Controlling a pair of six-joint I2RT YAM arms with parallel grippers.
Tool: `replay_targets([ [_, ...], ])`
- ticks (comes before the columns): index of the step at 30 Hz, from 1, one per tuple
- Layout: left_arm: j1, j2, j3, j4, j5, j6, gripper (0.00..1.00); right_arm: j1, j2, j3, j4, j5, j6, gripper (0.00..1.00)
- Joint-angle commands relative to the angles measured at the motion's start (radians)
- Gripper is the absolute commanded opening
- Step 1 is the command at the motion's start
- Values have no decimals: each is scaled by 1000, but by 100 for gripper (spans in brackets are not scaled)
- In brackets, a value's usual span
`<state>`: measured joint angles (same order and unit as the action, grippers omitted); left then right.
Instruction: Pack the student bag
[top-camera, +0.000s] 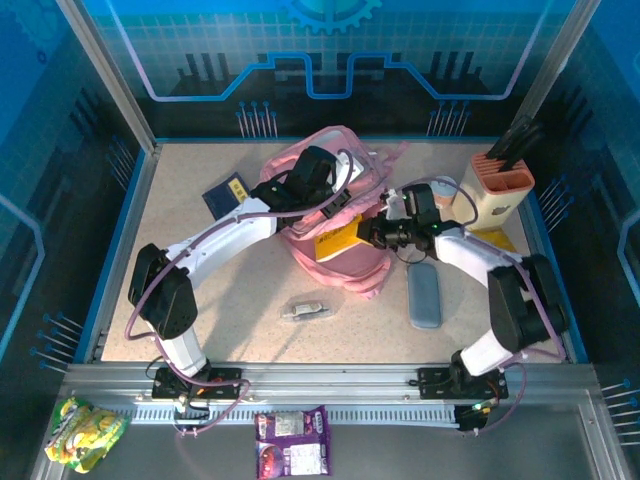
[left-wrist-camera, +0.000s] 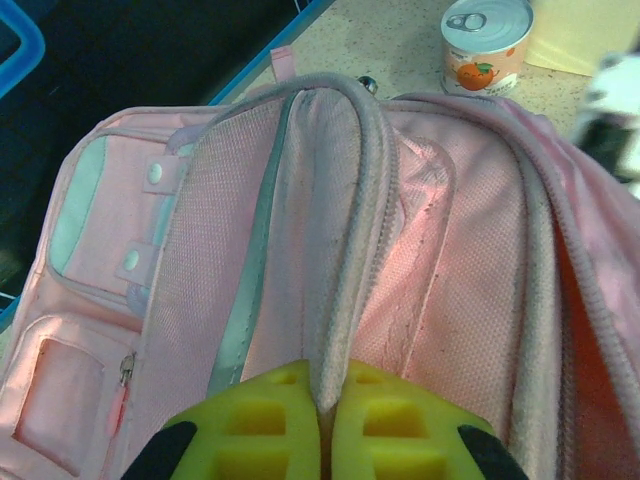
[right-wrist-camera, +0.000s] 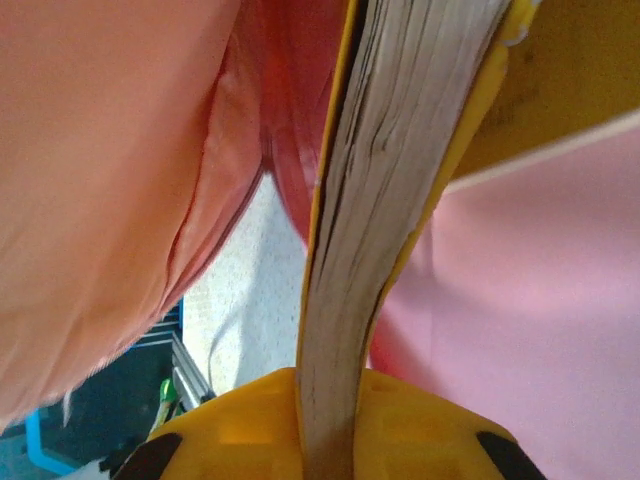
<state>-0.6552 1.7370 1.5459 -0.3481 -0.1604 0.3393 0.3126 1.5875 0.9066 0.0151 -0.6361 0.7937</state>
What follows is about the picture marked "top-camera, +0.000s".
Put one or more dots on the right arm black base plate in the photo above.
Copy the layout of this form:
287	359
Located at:
432	382

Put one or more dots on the beige holder with orange top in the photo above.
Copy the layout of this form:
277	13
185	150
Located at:
480	200

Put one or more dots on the yellow snack packet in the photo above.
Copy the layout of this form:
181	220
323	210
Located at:
495	239

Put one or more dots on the green yellow snack bag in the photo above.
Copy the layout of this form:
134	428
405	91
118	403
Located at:
82	435

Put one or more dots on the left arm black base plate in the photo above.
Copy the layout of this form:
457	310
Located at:
227	380

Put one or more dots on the purple snack bag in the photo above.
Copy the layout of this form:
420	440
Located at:
292	442

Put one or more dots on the dark blue notebook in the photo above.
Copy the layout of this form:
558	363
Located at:
222	197

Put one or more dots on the yellow book with blue lettering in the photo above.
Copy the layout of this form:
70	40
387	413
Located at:
335	242

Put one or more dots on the pink student backpack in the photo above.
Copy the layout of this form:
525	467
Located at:
345	272

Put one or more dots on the aluminium rail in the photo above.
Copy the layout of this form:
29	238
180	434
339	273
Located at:
330	375

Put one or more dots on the grey pencil case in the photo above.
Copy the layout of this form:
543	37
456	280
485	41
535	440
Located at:
424	295

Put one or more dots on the clear plastic bag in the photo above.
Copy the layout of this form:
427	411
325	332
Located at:
332	300

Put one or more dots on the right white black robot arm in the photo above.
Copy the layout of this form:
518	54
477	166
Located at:
465	252

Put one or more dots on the aluminium frame post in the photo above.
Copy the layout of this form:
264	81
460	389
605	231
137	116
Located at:
550	65
105	70

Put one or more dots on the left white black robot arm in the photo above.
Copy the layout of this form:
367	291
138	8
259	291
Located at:
220	240

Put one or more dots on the black junction box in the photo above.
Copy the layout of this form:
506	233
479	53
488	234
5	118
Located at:
470	420

